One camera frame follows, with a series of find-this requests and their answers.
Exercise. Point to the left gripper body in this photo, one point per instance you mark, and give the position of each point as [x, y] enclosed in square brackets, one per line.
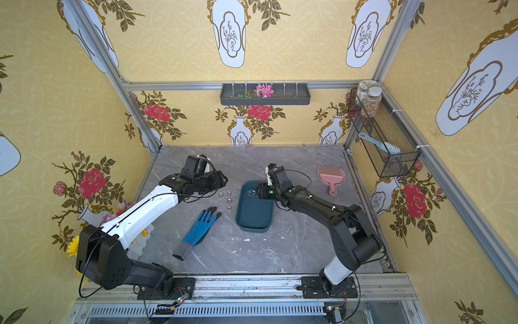
[218, 179]

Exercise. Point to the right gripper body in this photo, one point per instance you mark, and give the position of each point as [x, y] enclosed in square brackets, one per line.
[264, 190]

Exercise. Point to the teal plastic storage box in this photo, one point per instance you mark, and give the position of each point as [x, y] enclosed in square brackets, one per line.
[253, 214]

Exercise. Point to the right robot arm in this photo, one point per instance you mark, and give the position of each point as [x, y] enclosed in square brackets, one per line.
[354, 240]

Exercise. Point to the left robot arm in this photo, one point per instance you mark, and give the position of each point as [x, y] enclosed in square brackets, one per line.
[101, 255]

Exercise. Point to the pink plastic comb brush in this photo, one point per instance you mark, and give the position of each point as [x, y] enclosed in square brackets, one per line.
[332, 177]

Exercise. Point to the blue grey work glove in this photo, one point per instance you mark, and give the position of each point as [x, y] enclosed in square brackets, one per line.
[197, 232]

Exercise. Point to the colourful artificial flower bouquet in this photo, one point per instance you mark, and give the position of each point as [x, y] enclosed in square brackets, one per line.
[135, 249]

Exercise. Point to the light blue brush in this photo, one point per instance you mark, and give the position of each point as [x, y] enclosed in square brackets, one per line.
[383, 146]

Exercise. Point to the pink flower on shelf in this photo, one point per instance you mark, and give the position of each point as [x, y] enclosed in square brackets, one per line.
[264, 91]

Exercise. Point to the spice jar white lid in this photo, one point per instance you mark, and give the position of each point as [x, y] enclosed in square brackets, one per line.
[371, 102]

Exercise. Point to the glass jar behind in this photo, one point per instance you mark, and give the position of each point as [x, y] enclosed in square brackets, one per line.
[363, 88]

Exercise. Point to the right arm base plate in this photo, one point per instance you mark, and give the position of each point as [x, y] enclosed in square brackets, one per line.
[317, 287]

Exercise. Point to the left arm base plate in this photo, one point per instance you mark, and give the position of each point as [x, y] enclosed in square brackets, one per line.
[170, 289]

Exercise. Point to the dark grey wall shelf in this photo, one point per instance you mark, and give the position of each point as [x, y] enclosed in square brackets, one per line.
[285, 93]

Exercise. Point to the black wire mesh basket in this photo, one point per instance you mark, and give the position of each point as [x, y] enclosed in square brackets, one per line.
[385, 126]

